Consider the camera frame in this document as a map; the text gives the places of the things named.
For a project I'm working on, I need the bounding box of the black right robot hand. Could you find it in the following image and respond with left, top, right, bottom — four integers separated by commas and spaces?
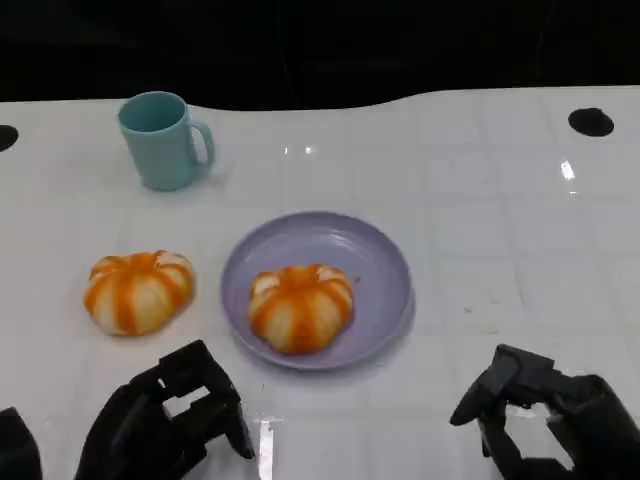
448, 343, 640, 480

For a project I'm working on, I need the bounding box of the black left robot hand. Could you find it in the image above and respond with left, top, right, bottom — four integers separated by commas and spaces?
73, 339, 256, 480

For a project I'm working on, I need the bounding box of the orange white toy bread roll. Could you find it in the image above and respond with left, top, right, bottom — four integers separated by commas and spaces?
247, 263, 355, 356
82, 249, 196, 337

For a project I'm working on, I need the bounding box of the lilac plate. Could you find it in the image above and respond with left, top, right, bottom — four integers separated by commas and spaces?
220, 210, 416, 372

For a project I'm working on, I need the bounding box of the pale green mug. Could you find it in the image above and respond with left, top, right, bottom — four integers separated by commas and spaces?
117, 91, 217, 192

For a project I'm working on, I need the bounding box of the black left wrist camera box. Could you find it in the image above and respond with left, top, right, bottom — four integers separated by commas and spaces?
0, 406, 43, 480

